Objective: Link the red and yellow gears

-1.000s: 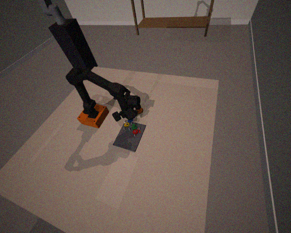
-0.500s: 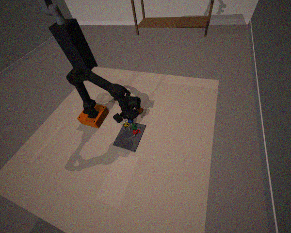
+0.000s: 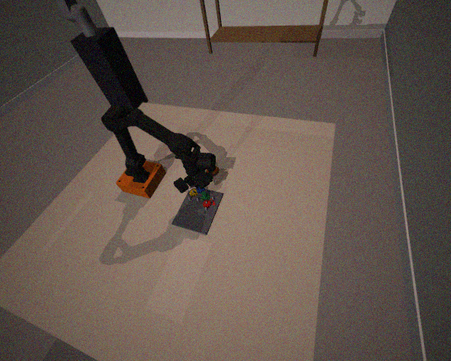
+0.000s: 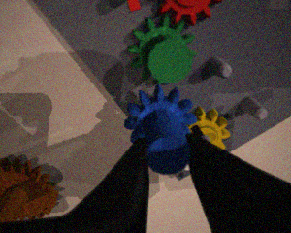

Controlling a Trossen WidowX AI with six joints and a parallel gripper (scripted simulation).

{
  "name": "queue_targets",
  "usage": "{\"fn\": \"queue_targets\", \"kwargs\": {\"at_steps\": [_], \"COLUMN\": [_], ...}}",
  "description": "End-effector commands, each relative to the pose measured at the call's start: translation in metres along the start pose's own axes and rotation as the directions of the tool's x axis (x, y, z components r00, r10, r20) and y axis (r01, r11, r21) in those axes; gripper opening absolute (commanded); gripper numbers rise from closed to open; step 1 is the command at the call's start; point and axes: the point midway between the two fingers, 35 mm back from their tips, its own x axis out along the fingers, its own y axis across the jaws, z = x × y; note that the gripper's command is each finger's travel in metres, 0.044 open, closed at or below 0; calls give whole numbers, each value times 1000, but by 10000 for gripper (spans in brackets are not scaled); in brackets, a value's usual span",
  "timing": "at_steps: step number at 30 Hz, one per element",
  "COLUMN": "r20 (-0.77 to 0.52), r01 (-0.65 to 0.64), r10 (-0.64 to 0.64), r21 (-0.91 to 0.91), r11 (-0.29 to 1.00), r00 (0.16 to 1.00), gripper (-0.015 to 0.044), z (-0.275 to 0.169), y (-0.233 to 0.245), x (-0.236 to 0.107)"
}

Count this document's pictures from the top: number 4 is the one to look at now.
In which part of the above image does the yellow gear with black stripe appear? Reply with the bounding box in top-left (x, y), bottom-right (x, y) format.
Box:
top-left (186, 106), bottom-right (230, 149)

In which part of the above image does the blue gear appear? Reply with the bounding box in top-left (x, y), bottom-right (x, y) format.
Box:
top-left (124, 84), bottom-right (198, 175)

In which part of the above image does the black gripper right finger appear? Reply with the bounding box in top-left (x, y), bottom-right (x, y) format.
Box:
top-left (185, 133), bottom-right (291, 233)

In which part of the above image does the orange gear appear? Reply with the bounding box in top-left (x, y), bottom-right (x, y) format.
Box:
top-left (0, 157), bottom-right (59, 223)

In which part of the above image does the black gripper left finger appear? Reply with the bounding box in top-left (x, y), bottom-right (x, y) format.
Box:
top-left (0, 138), bottom-right (149, 233)

